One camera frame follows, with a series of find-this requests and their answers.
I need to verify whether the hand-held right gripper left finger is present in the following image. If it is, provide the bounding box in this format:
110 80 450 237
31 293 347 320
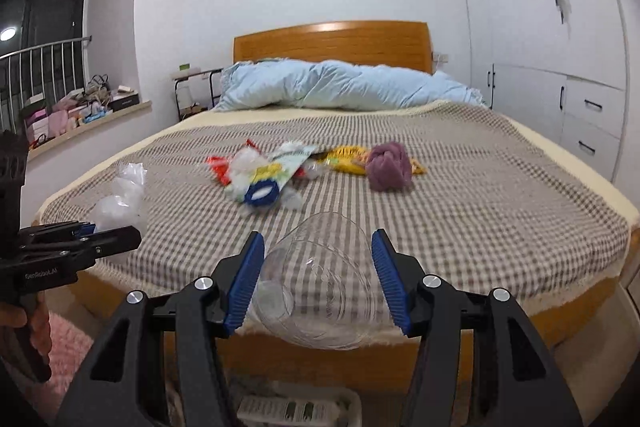
55 231 266 427

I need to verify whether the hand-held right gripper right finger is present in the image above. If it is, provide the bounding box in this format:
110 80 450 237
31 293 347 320
371 229 583 427

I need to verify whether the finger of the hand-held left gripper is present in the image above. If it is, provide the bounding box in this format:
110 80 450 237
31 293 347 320
19 221 97 251
20 226 143 269

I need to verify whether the translucent plastic bag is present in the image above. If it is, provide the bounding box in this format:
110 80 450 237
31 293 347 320
92 162 148 235

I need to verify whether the clear plastic bottle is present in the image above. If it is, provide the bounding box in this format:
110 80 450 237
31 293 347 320
250 211 392 351

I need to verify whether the blue plastic ring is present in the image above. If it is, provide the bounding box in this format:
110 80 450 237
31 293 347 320
244 181 280 208

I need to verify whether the white plastic bag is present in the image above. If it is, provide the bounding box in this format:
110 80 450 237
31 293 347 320
227 149 268 188

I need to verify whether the purple cloth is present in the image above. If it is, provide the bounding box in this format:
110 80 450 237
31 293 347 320
366 142 414 194

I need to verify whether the green white pouch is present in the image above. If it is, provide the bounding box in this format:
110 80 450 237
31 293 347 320
224 142 321 208

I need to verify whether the small clear plastic wrapper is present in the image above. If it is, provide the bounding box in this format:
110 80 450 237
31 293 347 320
280 159 326 210

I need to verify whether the yellow snack packet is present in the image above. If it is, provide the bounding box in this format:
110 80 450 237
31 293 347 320
320 145 428 178

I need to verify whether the cardboard bin with floral liner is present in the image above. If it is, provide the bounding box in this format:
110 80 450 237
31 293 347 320
227 379 363 427

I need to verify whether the person's left hand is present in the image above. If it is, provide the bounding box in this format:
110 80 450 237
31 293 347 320
0 302 30 329

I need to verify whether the checkered bed cover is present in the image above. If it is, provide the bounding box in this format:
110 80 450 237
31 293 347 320
37 99 631 308

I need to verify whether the pile of bags and boxes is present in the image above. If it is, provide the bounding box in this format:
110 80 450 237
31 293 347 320
19 74 121 148

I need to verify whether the wooden window sill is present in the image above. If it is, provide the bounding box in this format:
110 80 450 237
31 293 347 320
25 101 152 162

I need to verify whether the metal window railing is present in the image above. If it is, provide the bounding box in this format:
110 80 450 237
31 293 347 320
0 36 93 132

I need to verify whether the wooden bed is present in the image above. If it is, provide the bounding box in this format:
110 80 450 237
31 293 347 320
30 21 640 403

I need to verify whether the bedside table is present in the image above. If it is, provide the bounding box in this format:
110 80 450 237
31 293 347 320
172 68 225 122

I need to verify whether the light blue duvet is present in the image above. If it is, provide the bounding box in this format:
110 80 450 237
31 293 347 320
212 59 487 112

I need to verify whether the dark window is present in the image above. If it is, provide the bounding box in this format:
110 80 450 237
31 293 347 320
0 0 93 132

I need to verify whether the white wardrobe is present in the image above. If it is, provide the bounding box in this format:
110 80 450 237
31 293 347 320
445 0 628 180

